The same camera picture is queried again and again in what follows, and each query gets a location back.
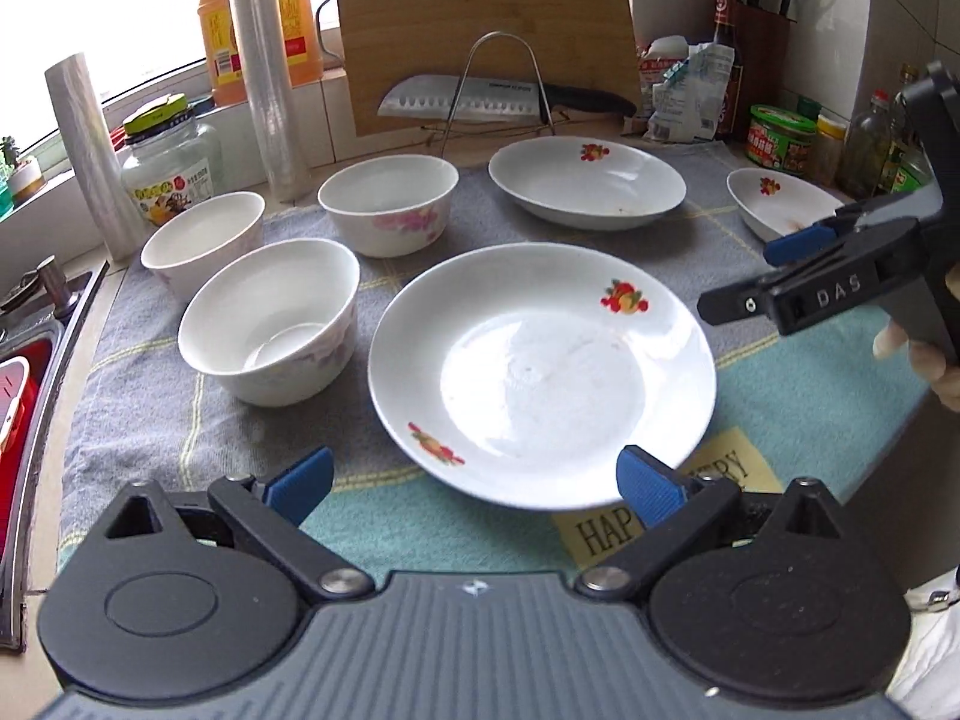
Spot dark soy sauce bottle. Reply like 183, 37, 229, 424
709, 0, 749, 140

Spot red and white bag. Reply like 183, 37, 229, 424
637, 36, 691, 117

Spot red plastic basin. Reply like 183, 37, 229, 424
0, 356, 38, 460

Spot green lid sauce jar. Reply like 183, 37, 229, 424
748, 105, 818, 175

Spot clear glass bottle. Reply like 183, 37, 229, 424
836, 90, 893, 200

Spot white fruit print plate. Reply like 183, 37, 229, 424
488, 137, 687, 232
726, 169, 847, 242
367, 242, 719, 512

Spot white bowl purple flowers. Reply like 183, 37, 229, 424
178, 238, 362, 407

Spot bamboo cutting board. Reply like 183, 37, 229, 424
330, 0, 642, 137

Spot green label glass jar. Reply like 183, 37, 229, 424
892, 150, 935, 200

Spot short plastic wrap roll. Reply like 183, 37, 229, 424
45, 52, 147, 262

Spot glass jar green lid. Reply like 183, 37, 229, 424
120, 92, 222, 227

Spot orange cooking oil jug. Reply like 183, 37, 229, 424
196, 0, 342, 107

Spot person's right hand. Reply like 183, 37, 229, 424
874, 321, 960, 415

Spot steel wire rack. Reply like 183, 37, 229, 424
424, 31, 560, 158

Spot white bowl pink flowers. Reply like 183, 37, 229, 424
317, 154, 460, 259

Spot grey and teal towel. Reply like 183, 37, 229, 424
60, 139, 931, 565

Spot small potted plant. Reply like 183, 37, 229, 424
0, 136, 47, 203

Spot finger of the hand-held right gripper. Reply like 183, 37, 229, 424
763, 202, 872, 268
697, 250, 902, 338

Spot tall plastic wrap roll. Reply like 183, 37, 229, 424
223, 0, 312, 203

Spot person's white jacket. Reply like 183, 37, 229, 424
896, 562, 960, 720

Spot white printed bag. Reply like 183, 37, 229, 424
645, 43, 737, 143

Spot yellow cap spice jar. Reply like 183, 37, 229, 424
814, 114, 850, 185

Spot steel sink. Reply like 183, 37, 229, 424
0, 259, 110, 650

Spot brown knife block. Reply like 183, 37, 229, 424
731, 0, 794, 140

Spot white ceramic bowl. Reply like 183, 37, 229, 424
140, 191, 267, 306

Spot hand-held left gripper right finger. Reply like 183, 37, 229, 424
574, 444, 860, 605

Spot black handled kitchen knife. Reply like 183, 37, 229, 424
377, 73, 638, 125

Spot metal sink fitting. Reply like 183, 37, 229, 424
0, 255, 77, 316

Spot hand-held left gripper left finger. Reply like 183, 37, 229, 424
101, 446, 376, 605

